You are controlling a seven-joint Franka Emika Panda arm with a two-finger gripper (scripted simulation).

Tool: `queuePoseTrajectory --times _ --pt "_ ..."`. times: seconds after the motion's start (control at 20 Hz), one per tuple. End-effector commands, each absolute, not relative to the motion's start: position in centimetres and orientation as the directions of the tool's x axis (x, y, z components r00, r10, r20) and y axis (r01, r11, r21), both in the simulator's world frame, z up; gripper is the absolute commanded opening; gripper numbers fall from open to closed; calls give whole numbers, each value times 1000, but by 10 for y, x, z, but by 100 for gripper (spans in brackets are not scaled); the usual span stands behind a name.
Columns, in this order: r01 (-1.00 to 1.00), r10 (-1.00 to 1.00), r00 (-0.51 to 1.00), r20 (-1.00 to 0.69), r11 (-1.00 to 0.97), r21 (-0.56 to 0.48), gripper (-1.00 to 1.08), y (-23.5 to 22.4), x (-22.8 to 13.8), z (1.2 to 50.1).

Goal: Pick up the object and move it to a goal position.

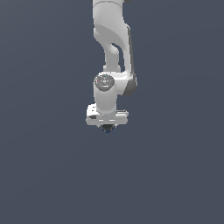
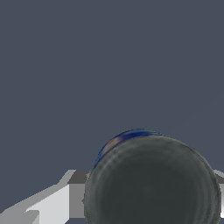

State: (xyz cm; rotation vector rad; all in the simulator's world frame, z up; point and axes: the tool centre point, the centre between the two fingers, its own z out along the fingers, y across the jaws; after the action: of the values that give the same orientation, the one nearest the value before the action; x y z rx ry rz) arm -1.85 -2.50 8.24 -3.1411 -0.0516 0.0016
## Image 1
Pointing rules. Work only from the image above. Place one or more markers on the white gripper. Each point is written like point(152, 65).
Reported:
point(106, 119)

